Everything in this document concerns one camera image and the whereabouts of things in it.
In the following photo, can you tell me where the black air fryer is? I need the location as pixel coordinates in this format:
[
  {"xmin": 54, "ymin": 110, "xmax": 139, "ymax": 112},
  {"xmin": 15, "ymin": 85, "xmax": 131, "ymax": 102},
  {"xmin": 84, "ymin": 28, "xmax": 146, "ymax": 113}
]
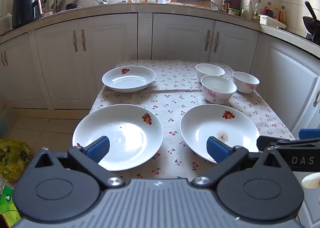
[{"xmin": 12, "ymin": 0, "xmax": 43, "ymax": 29}]

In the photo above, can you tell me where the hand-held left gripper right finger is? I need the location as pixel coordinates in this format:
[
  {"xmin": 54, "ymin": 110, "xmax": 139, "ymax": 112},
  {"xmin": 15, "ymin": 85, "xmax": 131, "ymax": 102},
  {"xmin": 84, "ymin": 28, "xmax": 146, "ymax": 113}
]
[{"xmin": 191, "ymin": 136, "xmax": 284, "ymax": 189}]

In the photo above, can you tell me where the white plastic tray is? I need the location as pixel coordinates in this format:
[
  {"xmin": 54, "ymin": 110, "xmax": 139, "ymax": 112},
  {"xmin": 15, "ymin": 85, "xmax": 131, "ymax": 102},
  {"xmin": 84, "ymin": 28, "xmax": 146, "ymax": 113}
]
[{"xmin": 259, "ymin": 14, "xmax": 287, "ymax": 30}]

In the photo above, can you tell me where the person's right hand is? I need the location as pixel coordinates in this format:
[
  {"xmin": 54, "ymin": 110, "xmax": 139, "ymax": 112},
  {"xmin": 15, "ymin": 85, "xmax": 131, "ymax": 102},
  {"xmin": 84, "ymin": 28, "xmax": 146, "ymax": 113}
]
[{"xmin": 301, "ymin": 173, "xmax": 320, "ymax": 190}]

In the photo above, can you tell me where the cherry-print tablecloth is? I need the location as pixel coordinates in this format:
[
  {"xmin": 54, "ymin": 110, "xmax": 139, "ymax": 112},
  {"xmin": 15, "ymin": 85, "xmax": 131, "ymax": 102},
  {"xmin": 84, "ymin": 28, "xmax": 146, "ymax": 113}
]
[{"xmin": 89, "ymin": 60, "xmax": 297, "ymax": 184}]

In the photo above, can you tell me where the white pink-flower bowl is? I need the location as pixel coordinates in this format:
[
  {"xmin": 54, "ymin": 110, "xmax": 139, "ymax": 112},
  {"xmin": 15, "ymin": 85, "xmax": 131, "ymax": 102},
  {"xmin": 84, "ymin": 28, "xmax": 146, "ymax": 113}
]
[
  {"xmin": 195, "ymin": 63, "xmax": 226, "ymax": 81},
  {"xmin": 232, "ymin": 71, "xmax": 260, "ymax": 94},
  {"xmin": 201, "ymin": 75, "xmax": 237, "ymax": 104}
]

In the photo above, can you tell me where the white fruit-print plate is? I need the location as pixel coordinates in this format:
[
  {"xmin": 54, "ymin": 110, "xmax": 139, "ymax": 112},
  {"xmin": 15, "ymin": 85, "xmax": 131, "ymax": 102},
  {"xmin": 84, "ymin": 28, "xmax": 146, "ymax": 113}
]
[
  {"xmin": 102, "ymin": 65, "xmax": 157, "ymax": 93},
  {"xmin": 179, "ymin": 104, "xmax": 260, "ymax": 164},
  {"xmin": 72, "ymin": 104, "xmax": 164, "ymax": 171}
]

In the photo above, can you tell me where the green packet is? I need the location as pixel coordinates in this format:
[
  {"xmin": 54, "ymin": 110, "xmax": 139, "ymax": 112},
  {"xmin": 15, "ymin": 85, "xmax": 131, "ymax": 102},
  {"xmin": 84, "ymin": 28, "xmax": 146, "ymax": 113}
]
[{"xmin": 0, "ymin": 185, "xmax": 22, "ymax": 228}]

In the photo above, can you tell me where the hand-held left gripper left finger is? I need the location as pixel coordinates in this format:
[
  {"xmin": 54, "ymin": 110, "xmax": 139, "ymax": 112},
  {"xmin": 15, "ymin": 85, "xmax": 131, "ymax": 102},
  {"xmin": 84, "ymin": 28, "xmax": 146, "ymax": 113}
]
[{"xmin": 34, "ymin": 136, "xmax": 125, "ymax": 189}]

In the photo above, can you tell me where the yellow plastic bag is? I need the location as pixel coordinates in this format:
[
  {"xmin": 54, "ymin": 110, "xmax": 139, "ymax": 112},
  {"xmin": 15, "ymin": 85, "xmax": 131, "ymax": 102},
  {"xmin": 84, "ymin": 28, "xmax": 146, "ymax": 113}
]
[{"xmin": 0, "ymin": 138, "xmax": 33, "ymax": 182}]

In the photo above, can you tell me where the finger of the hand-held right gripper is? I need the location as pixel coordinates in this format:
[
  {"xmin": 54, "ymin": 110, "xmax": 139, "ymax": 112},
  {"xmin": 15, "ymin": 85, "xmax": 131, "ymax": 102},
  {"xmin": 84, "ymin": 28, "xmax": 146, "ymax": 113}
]
[
  {"xmin": 299, "ymin": 129, "xmax": 320, "ymax": 140},
  {"xmin": 257, "ymin": 135, "xmax": 320, "ymax": 152}
]

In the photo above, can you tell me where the black wok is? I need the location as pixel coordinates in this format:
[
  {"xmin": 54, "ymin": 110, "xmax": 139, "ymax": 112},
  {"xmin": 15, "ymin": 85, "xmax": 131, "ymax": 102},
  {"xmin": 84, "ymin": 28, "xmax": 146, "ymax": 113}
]
[{"xmin": 302, "ymin": 1, "xmax": 320, "ymax": 39}]

